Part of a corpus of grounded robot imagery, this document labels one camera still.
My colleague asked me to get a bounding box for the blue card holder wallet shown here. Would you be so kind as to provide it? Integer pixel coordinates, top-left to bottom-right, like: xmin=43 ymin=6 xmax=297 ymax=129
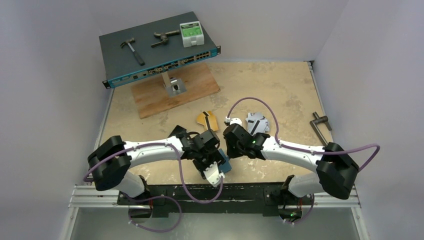
xmin=218 ymin=148 xmax=232 ymax=174

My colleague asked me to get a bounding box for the metal door lever handle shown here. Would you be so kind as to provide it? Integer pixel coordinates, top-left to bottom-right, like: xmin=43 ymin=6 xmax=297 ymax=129
xmin=309 ymin=111 xmax=333 ymax=147

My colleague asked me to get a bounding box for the metal stand bracket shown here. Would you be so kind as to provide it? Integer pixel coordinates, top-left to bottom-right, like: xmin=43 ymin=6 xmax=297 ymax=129
xmin=161 ymin=71 xmax=187 ymax=98

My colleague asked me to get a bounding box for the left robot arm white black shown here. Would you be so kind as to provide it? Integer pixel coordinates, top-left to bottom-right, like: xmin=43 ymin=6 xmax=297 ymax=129
xmin=87 ymin=128 xmax=226 ymax=205

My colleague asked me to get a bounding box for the network switch grey teal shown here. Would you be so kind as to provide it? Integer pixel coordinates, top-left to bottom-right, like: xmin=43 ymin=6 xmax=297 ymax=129
xmin=99 ymin=11 xmax=222 ymax=89

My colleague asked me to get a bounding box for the small hammer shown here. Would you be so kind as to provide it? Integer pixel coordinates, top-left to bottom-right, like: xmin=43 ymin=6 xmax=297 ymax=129
xmin=120 ymin=37 xmax=145 ymax=66

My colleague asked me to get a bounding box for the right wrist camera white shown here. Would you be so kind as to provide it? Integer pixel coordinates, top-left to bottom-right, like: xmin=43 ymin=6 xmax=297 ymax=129
xmin=224 ymin=116 xmax=243 ymax=126

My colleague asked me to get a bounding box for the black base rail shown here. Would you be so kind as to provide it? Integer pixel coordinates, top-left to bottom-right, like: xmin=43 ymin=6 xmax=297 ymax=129
xmin=117 ymin=182 xmax=313 ymax=220

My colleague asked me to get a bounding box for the aluminium frame rail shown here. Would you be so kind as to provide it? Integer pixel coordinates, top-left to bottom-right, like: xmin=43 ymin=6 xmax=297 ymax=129
xmin=58 ymin=185 xmax=370 ymax=240

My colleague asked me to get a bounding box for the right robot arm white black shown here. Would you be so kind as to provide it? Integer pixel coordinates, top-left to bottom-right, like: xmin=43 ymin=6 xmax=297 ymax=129
xmin=223 ymin=123 xmax=360 ymax=204

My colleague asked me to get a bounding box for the white green electrical module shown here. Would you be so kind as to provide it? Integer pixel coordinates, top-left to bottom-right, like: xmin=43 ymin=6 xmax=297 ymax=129
xmin=179 ymin=21 xmax=205 ymax=48

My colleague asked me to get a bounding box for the gold credit card stack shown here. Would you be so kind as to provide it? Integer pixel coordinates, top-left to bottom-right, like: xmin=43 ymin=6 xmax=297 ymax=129
xmin=196 ymin=110 xmax=219 ymax=132

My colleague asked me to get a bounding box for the wooden board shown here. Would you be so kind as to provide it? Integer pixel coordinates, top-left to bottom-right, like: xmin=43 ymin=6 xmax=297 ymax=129
xmin=131 ymin=63 xmax=220 ymax=119

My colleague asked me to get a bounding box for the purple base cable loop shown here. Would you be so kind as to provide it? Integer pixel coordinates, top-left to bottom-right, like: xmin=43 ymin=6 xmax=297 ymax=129
xmin=127 ymin=195 xmax=183 ymax=233

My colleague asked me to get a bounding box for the black credit card stack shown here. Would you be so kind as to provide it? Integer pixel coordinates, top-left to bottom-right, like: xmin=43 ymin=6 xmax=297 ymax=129
xmin=168 ymin=125 xmax=187 ymax=138

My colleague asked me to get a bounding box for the bronze door handle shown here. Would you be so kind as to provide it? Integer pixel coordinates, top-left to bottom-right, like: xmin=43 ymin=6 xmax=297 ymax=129
xmin=151 ymin=30 xmax=181 ymax=48

